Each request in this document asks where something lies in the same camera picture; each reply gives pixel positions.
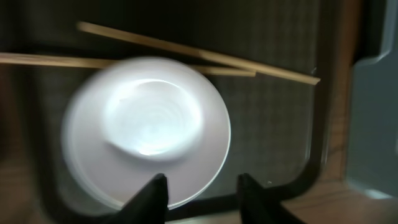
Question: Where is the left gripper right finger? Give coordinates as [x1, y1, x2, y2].
[237, 174, 304, 224]

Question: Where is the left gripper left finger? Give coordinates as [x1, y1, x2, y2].
[104, 174, 169, 224]

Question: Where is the white bowl with crumbs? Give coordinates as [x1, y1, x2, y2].
[61, 57, 231, 210]

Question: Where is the wooden chopstick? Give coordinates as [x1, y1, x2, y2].
[76, 22, 320, 85]
[1, 52, 256, 77]

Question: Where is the grey plastic dishwasher rack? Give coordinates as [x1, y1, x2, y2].
[346, 0, 397, 199]

